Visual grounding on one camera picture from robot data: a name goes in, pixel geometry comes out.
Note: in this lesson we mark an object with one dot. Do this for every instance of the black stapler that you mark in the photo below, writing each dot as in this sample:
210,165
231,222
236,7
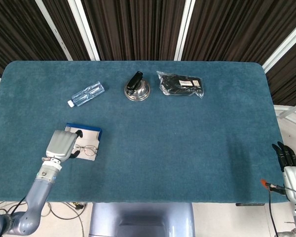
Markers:
134,81

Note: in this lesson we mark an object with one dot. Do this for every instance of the clear plastic water bottle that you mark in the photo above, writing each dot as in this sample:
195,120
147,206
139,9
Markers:
87,93

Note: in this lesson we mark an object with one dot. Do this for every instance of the blue glasses case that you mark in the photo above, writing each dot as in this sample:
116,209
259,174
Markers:
90,134

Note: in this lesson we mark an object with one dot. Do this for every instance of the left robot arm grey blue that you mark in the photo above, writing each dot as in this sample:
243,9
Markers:
38,192

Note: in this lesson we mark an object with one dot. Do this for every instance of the grey blue robot torso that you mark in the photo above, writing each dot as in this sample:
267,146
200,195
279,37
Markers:
140,219

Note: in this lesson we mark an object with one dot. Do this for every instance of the white metal rack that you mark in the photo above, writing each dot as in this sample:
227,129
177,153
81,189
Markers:
289,112

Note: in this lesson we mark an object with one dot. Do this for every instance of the left robot hand grey black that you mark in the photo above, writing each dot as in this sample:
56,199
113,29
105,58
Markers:
60,145

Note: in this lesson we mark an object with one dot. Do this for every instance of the plastic bag with black item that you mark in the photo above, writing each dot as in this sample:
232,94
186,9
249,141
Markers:
177,85

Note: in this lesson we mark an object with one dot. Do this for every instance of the wire-frame eyeglasses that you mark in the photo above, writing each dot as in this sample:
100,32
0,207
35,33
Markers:
90,150

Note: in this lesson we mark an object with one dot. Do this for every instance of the dark brown curtain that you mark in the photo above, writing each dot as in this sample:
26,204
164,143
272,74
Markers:
138,27

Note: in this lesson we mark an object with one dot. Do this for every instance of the upturned stainless steel bowl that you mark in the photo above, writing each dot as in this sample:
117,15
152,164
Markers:
141,92

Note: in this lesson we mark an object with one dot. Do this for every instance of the blue table cloth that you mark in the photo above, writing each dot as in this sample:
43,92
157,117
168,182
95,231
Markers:
162,148

